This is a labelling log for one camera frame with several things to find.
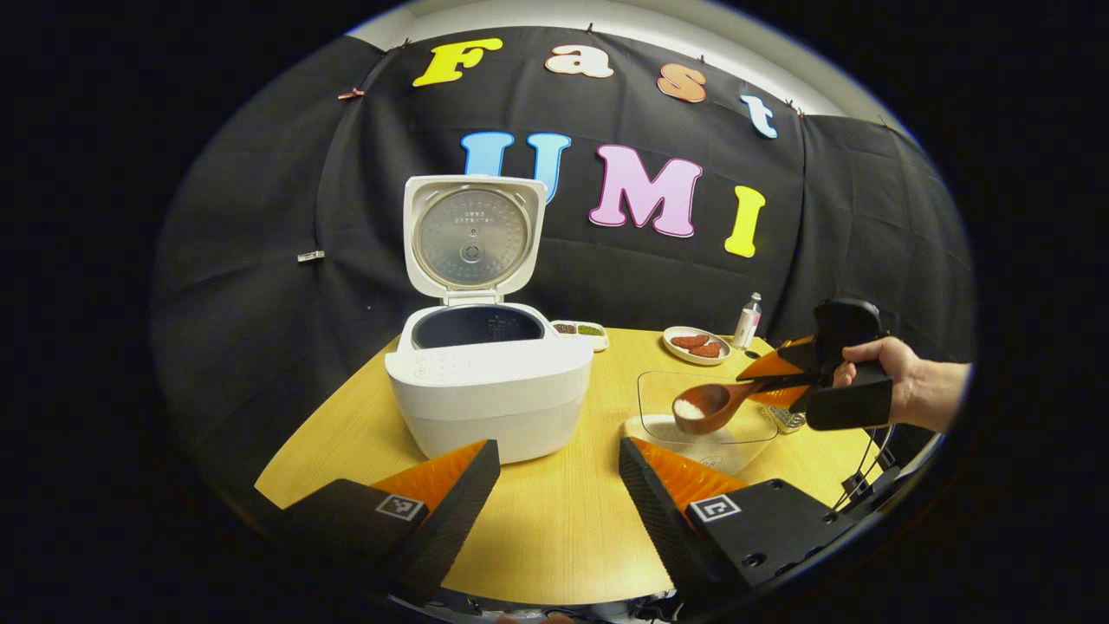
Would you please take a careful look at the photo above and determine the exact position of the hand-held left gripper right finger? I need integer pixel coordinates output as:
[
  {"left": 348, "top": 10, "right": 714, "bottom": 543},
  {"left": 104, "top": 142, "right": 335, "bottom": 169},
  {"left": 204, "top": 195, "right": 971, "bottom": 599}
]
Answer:
[{"left": 618, "top": 436, "right": 859, "bottom": 608}]

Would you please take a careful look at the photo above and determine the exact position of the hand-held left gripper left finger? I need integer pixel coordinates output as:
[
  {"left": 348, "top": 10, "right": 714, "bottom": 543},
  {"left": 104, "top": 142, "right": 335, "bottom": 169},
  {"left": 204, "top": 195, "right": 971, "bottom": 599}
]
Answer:
[{"left": 256, "top": 439, "right": 502, "bottom": 608}]

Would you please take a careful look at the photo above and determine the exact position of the metal wire chopstick holder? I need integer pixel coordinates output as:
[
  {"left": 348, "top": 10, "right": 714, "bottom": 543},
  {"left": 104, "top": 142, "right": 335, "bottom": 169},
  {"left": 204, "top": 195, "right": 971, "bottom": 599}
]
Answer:
[{"left": 762, "top": 403, "right": 808, "bottom": 434}]

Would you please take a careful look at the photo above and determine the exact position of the wooden spoon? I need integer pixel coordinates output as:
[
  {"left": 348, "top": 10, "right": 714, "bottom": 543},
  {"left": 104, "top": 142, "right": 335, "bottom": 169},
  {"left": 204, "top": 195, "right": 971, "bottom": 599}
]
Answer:
[{"left": 672, "top": 373, "right": 824, "bottom": 436}]

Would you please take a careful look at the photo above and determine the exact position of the white rice cooker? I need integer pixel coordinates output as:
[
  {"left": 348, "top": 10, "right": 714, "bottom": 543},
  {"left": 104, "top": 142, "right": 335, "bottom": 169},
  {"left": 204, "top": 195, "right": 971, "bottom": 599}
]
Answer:
[{"left": 385, "top": 174, "right": 595, "bottom": 465}]

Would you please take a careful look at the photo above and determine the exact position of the clear bottle with pink label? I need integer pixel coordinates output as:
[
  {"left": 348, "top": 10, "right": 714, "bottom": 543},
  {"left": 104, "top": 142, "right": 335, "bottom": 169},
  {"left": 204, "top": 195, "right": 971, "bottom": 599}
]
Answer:
[{"left": 733, "top": 292, "right": 763, "bottom": 350}]

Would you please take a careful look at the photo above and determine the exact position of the clear plastic container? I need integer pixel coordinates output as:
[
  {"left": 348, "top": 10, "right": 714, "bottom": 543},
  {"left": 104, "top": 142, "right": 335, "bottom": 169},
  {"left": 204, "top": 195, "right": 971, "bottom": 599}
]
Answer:
[{"left": 637, "top": 371, "right": 781, "bottom": 476}]

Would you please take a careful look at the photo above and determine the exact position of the white round plate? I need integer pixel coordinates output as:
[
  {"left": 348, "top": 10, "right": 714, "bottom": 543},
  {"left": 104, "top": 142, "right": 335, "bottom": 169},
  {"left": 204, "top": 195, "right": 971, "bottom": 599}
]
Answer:
[{"left": 662, "top": 326, "right": 731, "bottom": 367}]

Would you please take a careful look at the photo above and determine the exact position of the white divided grain dish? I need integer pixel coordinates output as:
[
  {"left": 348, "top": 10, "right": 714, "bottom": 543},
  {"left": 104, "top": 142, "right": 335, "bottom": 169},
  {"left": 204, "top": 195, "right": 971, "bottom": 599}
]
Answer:
[{"left": 552, "top": 320, "right": 610, "bottom": 353}]

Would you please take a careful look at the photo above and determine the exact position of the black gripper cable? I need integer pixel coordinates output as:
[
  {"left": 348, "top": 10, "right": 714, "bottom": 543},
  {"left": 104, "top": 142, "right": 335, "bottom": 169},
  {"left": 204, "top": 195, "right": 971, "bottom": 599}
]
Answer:
[{"left": 832, "top": 425, "right": 902, "bottom": 514}]

